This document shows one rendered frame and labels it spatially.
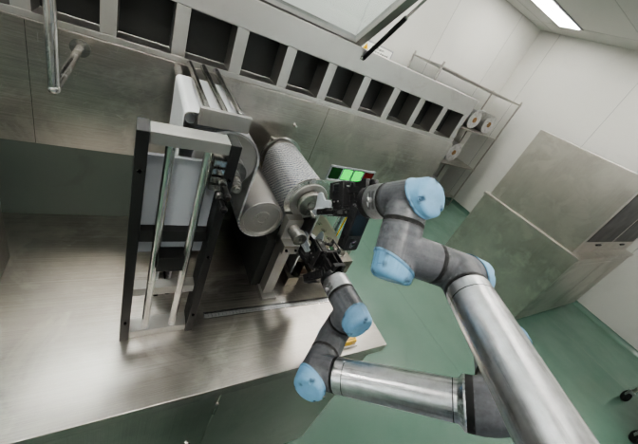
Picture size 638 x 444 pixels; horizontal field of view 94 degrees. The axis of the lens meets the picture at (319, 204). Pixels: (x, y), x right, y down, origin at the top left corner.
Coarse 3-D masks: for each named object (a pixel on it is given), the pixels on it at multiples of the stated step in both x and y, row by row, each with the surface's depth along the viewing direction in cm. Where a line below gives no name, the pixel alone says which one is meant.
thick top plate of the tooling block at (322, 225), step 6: (318, 222) 120; (324, 222) 121; (318, 228) 116; (324, 228) 118; (330, 228) 120; (324, 234) 114; (330, 234) 116; (324, 240) 111; (330, 240) 113; (336, 240) 114; (342, 258) 106; (348, 258) 108; (306, 264) 104; (348, 264) 107; (312, 270) 101
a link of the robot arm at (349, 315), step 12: (336, 288) 77; (348, 288) 77; (336, 300) 76; (348, 300) 74; (360, 300) 75; (336, 312) 75; (348, 312) 72; (360, 312) 72; (336, 324) 75; (348, 324) 71; (360, 324) 71; (348, 336) 73
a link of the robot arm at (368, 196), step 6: (372, 186) 62; (378, 186) 60; (366, 192) 62; (372, 192) 60; (366, 198) 60; (372, 198) 60; (366, 204) 61; (372, 204) 60; (366, 210) 61; (372, 210) 60; (372, 216) 62; (378, 216) 61
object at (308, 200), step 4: (308, 192) 82; (312, 192) 82; (316, 192) 83; (300, 196) 82; (304, 196) 82; (308, 196) 81; (312, 196) 82; (316, 196) 83; (300, 200) 82; (304, 200) 82; (308, 200) 82; (312, 200) 83; (316, 200) 83; (296, 204) 84; (300, 204) 82; (304, 204) 82; (308, 204) 83; (312, 204) 84; (300, 208) 83; (304, 208) 83; (308, 208) 84; (312, 208) 85; (300, 212) 84; (304, 212) 84; (308, 212) 85
